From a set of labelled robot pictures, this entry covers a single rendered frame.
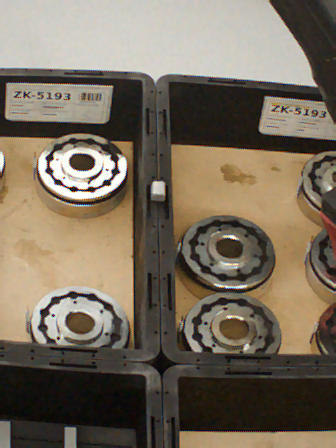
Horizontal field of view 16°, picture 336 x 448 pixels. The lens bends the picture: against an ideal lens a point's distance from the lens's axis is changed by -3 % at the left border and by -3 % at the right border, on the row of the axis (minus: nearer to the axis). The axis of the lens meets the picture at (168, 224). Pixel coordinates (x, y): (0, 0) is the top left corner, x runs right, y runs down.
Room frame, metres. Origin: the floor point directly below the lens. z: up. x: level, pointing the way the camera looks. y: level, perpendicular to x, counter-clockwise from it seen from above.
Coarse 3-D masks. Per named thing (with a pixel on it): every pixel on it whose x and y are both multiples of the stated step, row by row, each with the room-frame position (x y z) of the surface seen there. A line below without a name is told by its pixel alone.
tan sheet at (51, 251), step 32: (32, 160) 0.99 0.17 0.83; (128, 160) 1.01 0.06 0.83; (32, 192) 0.94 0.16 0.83; (128, 192) 0.96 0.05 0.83; (0, 224) 0.89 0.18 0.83; (32, 224) 0.89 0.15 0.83; (64, 224) 0.90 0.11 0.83; (96, 224) 0.91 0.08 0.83; (128, 224) 0.92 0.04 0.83; (0, 256) 0.84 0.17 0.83; (32, 256) 0.85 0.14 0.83; (64, 256) 0.86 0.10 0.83; (96, 256) 0.86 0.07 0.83; (128, 256) 0.87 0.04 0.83; (0, 288) 0.80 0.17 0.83; (32, 288) 0.80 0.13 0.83; (96, 288) 0.82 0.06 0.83; (128, 288) 0.83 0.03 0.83; (0, 320) 0.75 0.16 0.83
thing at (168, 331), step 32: (160, 96) 1.02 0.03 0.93; (320, 96) 1.07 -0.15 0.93; (160, 128) 0.97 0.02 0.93; (160, 160) 0.92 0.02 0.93; (160, 224) 0.83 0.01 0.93; (160, 256) 0.79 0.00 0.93; (160, 288) 0.75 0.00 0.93; (160, 320) 0.72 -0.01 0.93; (160, 352) 0.69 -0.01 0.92; (192, 352) 0.68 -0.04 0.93
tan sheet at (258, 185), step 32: (192, 160) 1.03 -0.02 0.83; (224, 160) 1.04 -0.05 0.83; (256, 160) 1.05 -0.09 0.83; (288, 160) 1.06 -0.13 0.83; (192, 192) 0.98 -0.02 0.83; (224, 192) 0.99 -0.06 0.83; (256, 192) 0.99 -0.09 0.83; (288, 192) 1.00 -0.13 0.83; (192, 224) 0.93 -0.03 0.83; (256, 224) 0.95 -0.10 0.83; (288, 224) 0.95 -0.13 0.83; (288, 256) 0.91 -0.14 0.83; (288, 288) 0.86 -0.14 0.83; (288, 320) 0.82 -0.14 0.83; (288, 352) 0.77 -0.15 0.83
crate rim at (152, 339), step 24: (0, 72) 1.03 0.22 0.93; (24, 72) 1.03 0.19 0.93; (48, 72) 1.04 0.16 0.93; (72, 72) 1.04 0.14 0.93; (96, 72) 1.05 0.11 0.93; (120, 72) 1.05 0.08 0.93; (144, 96) 1.02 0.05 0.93; (144, 120) 0.98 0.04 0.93; (144, 144) 0.94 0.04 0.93; (144, 168) 0.91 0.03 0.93; (144, 192) 0.87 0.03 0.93; (144, 216) 0.84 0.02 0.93; (144, 240) 0.81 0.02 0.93; (144, 264) 0.78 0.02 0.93; (144, 288) 0.75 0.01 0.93; (144, 312) 0.72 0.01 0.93; (144, 336) 0.70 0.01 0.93; (120, 360) 0.66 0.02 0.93; (144, 360) 0.67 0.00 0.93
